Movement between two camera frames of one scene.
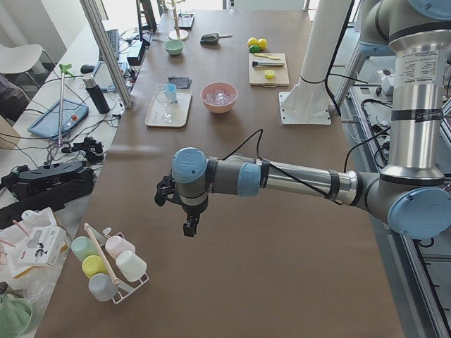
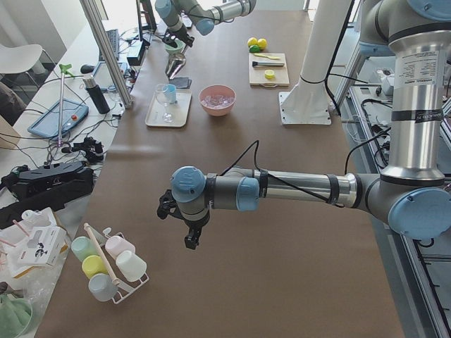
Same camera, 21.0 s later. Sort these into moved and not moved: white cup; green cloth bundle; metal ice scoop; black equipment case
Moved: metal ice scoop
Not moved: white cup; green cloth bundle; black equipment case
